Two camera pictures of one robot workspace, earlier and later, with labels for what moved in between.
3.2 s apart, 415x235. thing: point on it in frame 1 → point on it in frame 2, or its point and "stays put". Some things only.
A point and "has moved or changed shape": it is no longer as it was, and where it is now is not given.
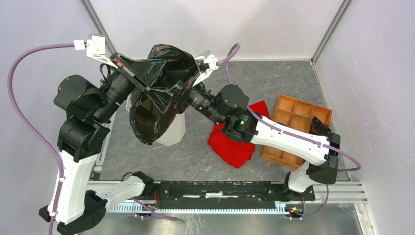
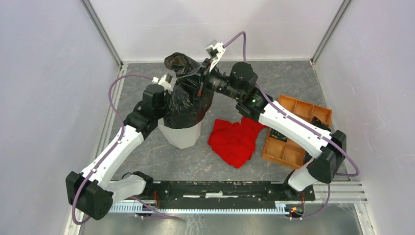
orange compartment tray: (297, 114) stays put
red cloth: (236, 152) stays put
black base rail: (228, 191) stays put
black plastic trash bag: (147, 119) has moved or changed shape
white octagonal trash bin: (176, 132) → (183, 138)
